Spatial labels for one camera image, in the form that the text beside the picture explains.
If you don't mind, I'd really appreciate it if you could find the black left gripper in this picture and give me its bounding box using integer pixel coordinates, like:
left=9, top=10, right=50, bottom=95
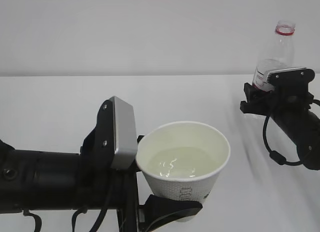
left=72, top=128, right=203, bottom=232

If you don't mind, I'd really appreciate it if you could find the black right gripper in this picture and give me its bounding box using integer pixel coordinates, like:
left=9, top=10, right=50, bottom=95
left=240, top=83, right=314, bottom=116

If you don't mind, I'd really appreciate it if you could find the clear Nongfu Spring water bottle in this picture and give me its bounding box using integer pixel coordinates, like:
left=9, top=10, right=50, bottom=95
left=252, top=20, right=296, bottom=92

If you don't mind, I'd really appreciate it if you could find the white Coffee Star paper cup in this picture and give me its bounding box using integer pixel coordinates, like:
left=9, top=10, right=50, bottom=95
left=135, top=120, right=231, bottom=222

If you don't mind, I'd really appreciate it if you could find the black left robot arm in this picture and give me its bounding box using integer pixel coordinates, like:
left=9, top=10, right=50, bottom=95
left=0, top=142, right=203, bottom=231

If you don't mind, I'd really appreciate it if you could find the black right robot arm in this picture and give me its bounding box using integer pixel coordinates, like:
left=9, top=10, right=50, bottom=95
left=240, top=83, right=320, bottom=170

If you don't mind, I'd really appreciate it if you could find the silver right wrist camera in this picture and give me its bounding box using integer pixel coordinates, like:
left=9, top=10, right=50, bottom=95
left=263, top=67, right=316, bottom=87

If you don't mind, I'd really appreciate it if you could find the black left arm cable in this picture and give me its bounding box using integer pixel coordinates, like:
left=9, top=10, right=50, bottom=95
left=22, top=181, right=113, bottom=232

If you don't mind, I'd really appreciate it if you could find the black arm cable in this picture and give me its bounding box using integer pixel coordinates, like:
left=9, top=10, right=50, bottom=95
left=22, top=181, right=113, bottom=232
left=262, top=99, right=320, bottom=166

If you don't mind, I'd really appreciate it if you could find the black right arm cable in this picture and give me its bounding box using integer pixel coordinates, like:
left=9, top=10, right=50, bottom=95
left=262, top=99, right=320, bottom=166

